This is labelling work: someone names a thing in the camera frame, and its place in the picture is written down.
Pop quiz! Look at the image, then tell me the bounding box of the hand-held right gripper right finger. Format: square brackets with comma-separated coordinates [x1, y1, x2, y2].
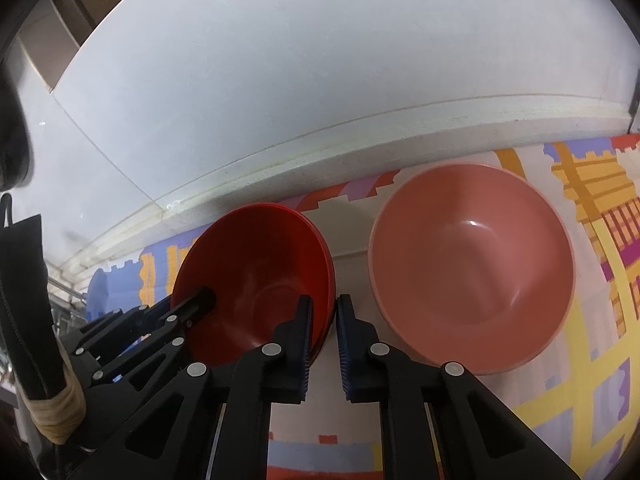
[335, 294, 583, 480]

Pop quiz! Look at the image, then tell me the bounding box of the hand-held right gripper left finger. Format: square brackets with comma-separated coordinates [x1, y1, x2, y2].
[67, 294, 315, 480]

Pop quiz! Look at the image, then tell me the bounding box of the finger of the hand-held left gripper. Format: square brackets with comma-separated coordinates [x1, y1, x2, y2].
[70, 296, 173, 357]
[92, 287, 217, 391]

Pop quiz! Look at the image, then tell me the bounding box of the red and black bowl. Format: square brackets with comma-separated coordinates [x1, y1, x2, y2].
[171, 203, 335, 368]

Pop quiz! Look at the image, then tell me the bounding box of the black cloth with tan band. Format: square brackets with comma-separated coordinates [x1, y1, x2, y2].
[0, 194, 87, 445]

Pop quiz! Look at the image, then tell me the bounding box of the pink ribbed bowl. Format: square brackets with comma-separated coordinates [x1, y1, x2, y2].
[368, 162, 576, 376]

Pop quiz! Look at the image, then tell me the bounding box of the dark round object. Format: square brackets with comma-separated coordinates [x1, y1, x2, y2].
[0, 55, 33, 193]

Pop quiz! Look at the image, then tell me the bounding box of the colourful patterned table mat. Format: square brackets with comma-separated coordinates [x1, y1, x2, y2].
[85, 132, 640, 480]

